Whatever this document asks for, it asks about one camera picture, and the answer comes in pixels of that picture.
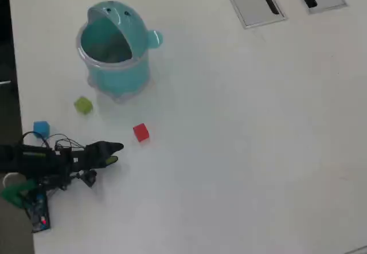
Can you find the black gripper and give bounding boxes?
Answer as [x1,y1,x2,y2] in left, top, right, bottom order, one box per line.
[70,140,124,172]

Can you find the red lego block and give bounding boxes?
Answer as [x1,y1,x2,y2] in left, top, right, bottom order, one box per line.
[132,123,150,143]

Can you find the green lego block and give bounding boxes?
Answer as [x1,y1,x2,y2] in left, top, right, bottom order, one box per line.
[73,96,93,115]

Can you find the blue lego block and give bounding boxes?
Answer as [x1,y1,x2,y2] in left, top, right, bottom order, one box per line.
[33,120,51,139]

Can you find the teal whale-shaped bin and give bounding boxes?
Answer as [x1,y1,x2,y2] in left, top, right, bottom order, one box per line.
[76,0,164,103]

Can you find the blue circuit board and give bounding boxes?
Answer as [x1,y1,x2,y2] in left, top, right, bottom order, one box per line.
[24,189,52,233]

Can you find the white round clamp pad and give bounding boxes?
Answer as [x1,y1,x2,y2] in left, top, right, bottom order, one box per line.
[2,173,26,190]

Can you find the green table clamp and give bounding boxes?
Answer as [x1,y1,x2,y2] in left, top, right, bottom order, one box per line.
[1,179,37,209]

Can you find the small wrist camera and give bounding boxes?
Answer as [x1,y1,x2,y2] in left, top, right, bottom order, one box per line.
[76,170,97,188]

